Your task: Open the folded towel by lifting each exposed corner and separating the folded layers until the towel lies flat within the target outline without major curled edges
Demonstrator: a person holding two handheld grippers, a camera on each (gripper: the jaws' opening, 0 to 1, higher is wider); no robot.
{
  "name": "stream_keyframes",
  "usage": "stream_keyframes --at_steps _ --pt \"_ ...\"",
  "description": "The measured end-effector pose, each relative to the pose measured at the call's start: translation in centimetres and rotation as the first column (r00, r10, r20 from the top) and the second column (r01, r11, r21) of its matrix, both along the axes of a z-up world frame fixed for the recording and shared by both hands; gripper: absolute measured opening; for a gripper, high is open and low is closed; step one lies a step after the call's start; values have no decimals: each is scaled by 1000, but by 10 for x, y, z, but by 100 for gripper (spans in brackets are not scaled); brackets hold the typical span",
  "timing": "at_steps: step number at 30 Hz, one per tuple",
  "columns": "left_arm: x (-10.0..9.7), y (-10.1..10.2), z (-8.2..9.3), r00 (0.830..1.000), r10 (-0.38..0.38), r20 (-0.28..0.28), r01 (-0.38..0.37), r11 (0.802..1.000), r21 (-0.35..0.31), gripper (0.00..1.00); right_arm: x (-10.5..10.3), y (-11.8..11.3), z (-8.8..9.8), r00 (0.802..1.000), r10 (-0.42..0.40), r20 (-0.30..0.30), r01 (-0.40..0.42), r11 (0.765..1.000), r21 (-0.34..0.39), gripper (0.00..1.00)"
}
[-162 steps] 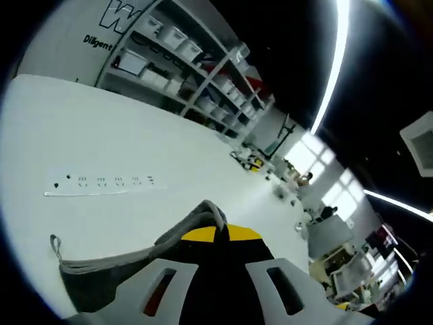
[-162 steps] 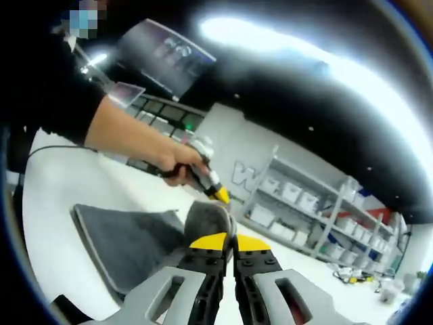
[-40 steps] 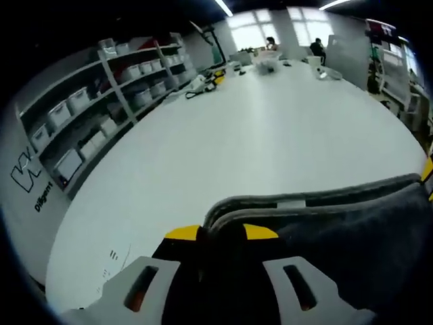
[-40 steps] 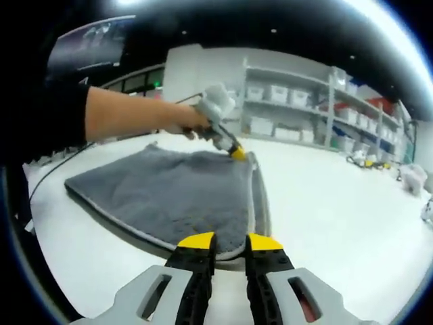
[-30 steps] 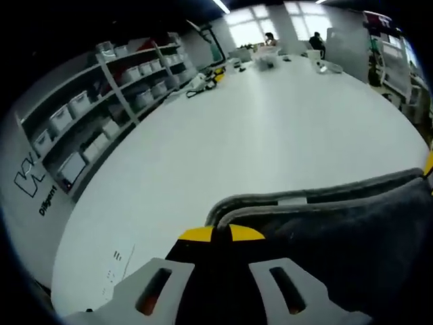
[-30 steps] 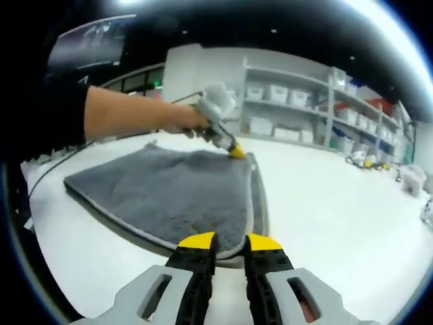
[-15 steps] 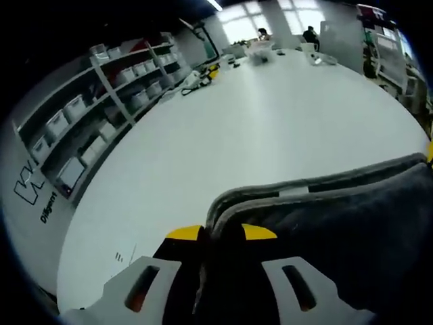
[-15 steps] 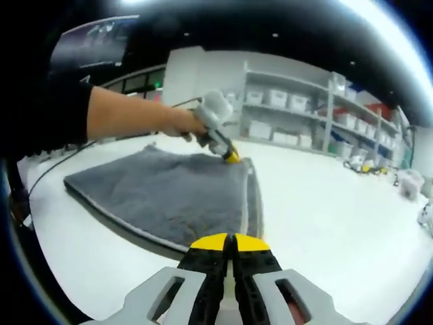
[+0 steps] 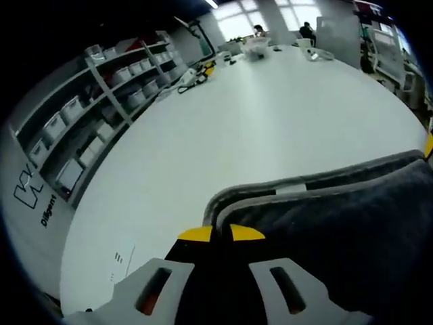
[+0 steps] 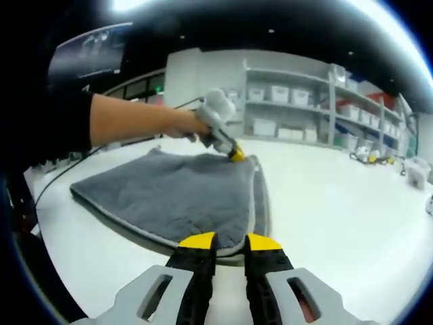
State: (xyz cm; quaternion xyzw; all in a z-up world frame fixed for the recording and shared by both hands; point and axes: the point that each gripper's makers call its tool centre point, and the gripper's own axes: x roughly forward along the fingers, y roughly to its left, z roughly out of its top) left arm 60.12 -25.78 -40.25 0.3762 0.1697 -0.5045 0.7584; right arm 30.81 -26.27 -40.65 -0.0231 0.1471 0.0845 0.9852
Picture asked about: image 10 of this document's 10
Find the grey towel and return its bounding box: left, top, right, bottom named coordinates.
left=69, top=152, right=271, bottom=267

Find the person's left hand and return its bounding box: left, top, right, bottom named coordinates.
left=162, top=108, right=212, bottom=140

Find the row of white storage bins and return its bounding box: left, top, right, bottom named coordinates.
left=248, top=72, right=407, bottom=145

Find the grey metal shelf unit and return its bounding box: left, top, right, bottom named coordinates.
left=242, top=58, right=415, bottom=152

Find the person's black clothing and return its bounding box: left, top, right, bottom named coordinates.
left=6, top=175, right=79, bottom=322

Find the long ceiling light strip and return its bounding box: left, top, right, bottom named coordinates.
left=111, top=0, right=177, bottom=13

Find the spare gripper with yellow tips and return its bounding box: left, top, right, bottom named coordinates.
left=350, top=147, right=396, bottom=166

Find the white plastic object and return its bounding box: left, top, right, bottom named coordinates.
left=404, top=157, right=431, bottom=189

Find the dark wall screen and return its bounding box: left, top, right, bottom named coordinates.
left=47, top=22, right=133, bottom=79

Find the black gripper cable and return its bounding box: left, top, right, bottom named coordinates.
left=35, top=144, right=106, bottom=204

